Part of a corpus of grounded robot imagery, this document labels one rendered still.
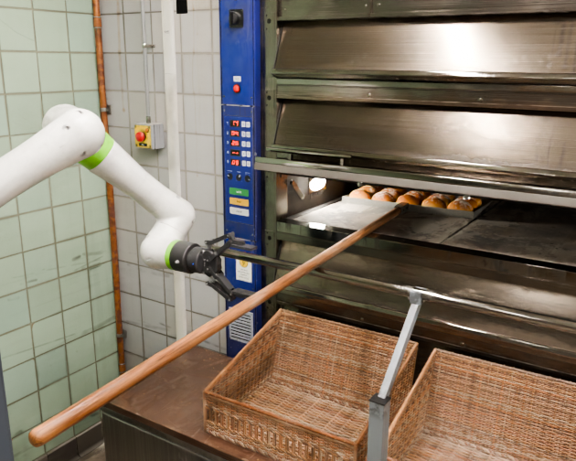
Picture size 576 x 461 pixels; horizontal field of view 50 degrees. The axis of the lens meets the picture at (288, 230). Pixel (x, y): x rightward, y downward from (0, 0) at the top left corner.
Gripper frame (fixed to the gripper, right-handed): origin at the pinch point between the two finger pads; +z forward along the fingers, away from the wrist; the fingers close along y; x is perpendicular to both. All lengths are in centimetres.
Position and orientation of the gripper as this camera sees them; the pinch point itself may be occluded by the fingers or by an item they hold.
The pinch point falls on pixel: (250, 271)
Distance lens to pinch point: 171.9
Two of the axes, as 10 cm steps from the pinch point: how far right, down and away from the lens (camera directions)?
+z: 8.5, 1.5, -5.1
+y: -0.1, 9.6, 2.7
